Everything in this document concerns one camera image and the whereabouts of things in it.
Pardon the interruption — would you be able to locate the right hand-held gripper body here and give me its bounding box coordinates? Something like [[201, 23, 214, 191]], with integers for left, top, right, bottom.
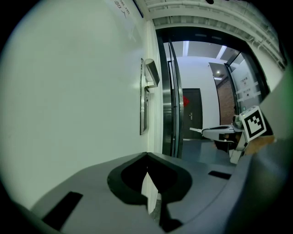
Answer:
[[229, 105, 267, 164]]

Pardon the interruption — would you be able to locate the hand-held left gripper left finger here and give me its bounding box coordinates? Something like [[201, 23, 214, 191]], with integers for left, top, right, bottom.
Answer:
[[30, 152, 166, 234]]

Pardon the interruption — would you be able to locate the silver lever door handle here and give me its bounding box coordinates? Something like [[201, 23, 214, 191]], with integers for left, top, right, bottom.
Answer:
[[144, 58, 161, 89]]

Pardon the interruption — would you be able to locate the dark hallway door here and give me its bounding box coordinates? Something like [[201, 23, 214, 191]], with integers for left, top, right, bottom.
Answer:
[[182, 88, 203, 140]]

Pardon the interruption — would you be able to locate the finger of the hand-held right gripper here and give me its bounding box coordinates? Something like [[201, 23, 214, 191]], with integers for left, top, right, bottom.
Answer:
[[189, 124, 235, 141]]

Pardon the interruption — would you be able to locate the door lock with lever handle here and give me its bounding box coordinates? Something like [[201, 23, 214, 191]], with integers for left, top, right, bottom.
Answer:
[[139, 58, 151, 136]]

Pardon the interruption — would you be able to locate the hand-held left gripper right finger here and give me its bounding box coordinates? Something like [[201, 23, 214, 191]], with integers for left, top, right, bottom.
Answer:
[[147, 152, 237, 233]]

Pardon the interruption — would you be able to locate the frosted glass door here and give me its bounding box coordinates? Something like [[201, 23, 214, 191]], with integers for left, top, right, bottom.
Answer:
[[225, 52, 269, 115]]

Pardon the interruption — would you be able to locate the white panelled door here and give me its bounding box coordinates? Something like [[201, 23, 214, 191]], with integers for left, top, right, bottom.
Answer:
[[0, 0, 148, 210]]

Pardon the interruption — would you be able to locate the white ceiling cable tray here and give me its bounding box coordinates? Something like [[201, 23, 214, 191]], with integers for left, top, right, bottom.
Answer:
[[146, 0, 287, 69]]

